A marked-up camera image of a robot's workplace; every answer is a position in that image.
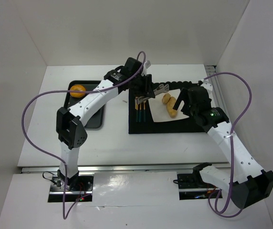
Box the long bread roll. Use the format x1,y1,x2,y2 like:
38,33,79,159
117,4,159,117
162,93,178,118

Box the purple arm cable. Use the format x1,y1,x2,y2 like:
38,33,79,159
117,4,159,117
202,72,253,218
21,51,148,220

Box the aluminium rail front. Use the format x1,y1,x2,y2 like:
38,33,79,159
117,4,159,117
21,162,232,174

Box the black serving tray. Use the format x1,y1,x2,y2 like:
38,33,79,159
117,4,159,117
63,80,105,130

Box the gold fork teal handle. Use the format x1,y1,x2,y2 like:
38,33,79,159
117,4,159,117
143,101,147,123

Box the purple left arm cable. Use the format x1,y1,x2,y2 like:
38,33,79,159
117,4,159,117
21,51,148,220

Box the silver metal tongs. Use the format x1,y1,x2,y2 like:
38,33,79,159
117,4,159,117
135,84,169,104

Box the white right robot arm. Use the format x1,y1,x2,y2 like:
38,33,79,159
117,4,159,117
173,83,273,209

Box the gold knife teal handle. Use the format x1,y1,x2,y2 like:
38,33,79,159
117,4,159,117
135,100,139,123

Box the gold spoon teal handle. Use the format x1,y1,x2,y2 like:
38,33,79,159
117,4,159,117
138,103,143,122

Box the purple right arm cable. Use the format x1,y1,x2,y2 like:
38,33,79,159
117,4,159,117
202,72,253,218

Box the white square plate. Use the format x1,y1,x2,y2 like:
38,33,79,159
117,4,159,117
148,93,189,123

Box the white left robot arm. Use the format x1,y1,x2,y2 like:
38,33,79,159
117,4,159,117
56,57,183,190

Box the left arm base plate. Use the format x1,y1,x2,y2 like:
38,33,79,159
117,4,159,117
48,175,94,203

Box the aluminium rail right side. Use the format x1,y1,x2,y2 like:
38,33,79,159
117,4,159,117
204,65,223,107

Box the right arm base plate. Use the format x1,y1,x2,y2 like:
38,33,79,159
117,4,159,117
173,174,219,200

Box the black placemat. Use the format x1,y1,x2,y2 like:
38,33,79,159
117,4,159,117
128,91,204,134

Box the aluminium rail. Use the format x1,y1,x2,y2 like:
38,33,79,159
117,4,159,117
204,65,223,107
21,162,232,174

